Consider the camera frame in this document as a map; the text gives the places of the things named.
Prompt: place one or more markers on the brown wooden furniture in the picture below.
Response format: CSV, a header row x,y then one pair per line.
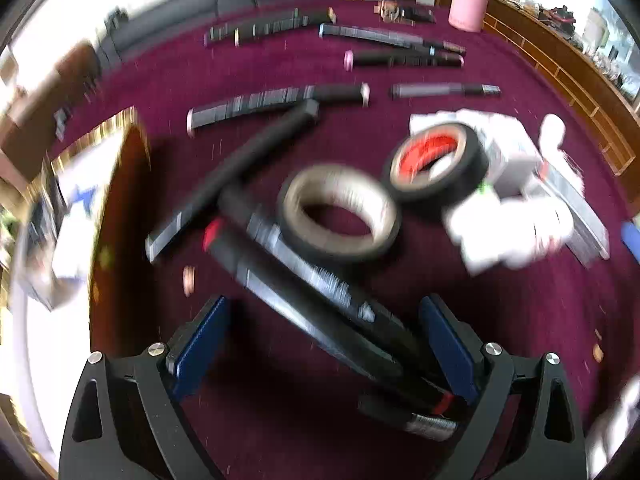
x,y
45,105

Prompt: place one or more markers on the black marker with silver end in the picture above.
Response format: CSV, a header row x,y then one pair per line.
x,y
425,422

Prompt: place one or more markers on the black tape roll red core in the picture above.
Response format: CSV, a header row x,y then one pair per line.
x,y
470,170

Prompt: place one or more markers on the small pink cap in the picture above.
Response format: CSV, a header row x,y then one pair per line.
x,y
189,280

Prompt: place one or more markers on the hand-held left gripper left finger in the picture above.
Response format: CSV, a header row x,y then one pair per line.
x,y
200,347

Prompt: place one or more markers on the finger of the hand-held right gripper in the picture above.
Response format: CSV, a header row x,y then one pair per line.
x,y
632,235

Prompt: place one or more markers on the black marker with blue end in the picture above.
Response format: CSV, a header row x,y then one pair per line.
x,y
370,34

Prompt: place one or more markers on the long grey packet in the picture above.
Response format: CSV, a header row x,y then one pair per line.
x,y
580,210

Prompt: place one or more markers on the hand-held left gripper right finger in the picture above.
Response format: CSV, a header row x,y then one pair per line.
x,y
450,350

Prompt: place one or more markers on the black tape roll beige core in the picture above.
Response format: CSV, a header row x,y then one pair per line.
x,y
300,195

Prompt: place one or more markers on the maroon tablecloth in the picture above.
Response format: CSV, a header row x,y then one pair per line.
x,y
280,420

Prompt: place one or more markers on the long black marker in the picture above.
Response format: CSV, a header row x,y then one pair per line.
x,y
240,160

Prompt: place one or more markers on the small black box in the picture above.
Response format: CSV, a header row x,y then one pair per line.
x,y
415,13

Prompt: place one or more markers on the gold-rimmed white tray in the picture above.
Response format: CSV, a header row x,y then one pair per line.
x,y
117,200

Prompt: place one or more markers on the black marker with pink cap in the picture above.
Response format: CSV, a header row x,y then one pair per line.
x,y
400,59

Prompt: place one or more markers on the wooden cabinet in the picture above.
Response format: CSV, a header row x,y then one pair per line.
x,y
560,65

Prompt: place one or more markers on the black marker with red cap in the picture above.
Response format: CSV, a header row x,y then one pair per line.
x,y
280,285

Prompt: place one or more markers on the black marker with grey barrel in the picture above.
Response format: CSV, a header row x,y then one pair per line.
x,y
440,90

